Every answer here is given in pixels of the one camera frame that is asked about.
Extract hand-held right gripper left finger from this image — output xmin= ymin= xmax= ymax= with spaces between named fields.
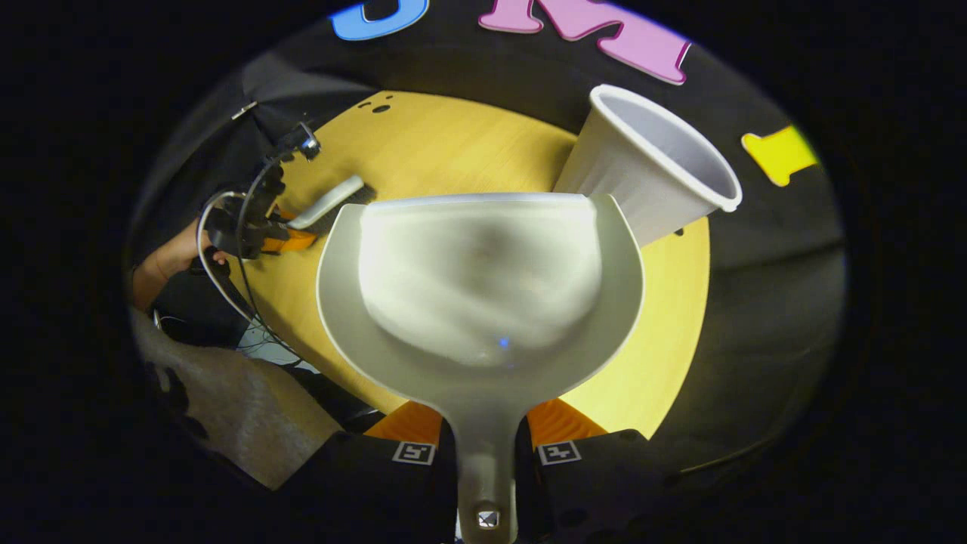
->
xmin=287 ymin=400 xmax=460 ymax=544

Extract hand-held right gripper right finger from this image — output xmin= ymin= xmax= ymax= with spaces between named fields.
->
xmin=517 ymin=398 xmax=681 ymax=544

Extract small white broom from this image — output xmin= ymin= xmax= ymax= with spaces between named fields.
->
xmin=286 ymin=175 xmax=377 ymax=233

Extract white dustpan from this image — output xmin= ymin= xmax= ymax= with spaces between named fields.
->
xmin=316 ymin=192 xmax=645 ymax=544

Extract white garbage bin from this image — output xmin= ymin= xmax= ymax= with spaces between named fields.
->
xmin=554 ymin=84 xmax=743 ymax=249

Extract wooden desktop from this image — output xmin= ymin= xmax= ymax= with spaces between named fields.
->
xmin=227 ymin=91 xmax=711 ymax=440

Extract person's beige trousers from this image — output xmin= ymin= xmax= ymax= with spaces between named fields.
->
xmin=130 ymin=306 xmax=344 ymax=490

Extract black cable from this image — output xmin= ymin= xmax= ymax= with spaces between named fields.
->
xmin=234 ymin=160 xmax=310 ymax=365

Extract white cable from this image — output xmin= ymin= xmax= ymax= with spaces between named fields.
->
xmin=195 ymin=189 xmax=261 ymax=327

